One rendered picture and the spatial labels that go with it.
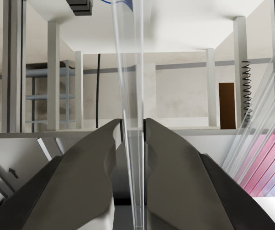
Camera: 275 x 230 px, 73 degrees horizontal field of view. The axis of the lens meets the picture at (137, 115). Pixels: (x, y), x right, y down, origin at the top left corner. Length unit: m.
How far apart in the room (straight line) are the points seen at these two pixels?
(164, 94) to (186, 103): 0.39
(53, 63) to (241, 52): 0.64
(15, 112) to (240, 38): 0.73
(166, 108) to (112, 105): 0.95
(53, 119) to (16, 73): 0.19
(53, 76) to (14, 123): 0.21
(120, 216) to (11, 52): 0.49
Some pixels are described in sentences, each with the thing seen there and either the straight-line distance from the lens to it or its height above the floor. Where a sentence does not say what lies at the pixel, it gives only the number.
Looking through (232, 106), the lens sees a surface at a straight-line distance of 0.68.
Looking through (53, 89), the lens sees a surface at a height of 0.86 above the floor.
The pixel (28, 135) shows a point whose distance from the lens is 0.27.
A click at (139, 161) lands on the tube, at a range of 0.16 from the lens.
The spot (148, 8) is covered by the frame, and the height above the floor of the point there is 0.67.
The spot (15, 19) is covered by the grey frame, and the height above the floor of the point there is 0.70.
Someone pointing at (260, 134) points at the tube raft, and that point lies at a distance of 0.25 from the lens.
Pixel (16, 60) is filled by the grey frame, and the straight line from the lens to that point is 0.60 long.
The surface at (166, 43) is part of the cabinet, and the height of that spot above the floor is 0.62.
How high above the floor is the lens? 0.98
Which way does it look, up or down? 2 degrees down
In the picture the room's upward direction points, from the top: 179 degrees clockwise
